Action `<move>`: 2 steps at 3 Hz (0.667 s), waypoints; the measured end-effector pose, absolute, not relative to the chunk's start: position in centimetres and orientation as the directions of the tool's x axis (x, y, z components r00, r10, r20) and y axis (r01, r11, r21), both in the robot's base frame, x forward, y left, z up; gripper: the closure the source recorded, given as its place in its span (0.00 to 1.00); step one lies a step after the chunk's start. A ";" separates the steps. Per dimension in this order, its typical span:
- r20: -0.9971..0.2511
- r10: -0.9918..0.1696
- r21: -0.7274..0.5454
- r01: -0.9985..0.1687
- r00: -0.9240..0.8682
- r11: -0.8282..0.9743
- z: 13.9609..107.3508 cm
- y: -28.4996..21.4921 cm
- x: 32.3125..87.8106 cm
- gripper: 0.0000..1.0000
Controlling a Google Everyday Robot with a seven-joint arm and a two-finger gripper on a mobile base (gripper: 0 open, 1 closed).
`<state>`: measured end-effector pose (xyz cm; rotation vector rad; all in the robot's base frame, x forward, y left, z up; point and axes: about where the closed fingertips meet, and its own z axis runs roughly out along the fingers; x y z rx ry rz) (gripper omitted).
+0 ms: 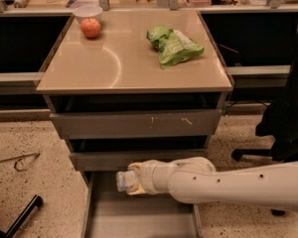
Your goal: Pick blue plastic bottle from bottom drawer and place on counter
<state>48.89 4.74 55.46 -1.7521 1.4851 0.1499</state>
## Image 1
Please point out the open bottom grey drawer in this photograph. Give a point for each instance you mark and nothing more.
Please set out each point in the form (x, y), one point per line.
(113, 214)

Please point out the white bowl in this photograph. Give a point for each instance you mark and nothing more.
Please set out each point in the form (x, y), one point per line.
(87, 11)

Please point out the top grey drawer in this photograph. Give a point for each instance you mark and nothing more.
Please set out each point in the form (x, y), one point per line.
(151, 124)

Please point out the middle grey drawer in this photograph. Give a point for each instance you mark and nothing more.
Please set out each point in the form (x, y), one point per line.
(117, 161)

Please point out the black office chair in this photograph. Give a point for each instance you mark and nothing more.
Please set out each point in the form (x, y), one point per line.
(288, 116)

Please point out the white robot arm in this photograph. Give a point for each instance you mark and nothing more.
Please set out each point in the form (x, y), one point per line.
(195, 180)

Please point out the red apple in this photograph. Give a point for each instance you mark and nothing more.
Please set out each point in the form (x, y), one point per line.
(90, 27)

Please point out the green chip bag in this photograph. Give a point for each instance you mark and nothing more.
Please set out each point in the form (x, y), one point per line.
(173, 46)

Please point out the black chair leg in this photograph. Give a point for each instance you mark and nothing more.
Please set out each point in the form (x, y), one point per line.
(35, 202)

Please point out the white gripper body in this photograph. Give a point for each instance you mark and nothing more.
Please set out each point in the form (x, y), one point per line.
(148, 178)

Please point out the grey drawer cabinet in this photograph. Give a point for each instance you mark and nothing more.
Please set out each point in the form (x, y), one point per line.
(120, 72)

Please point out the clear blue plastic bottle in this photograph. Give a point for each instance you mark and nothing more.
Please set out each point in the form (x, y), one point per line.
(126, 181)

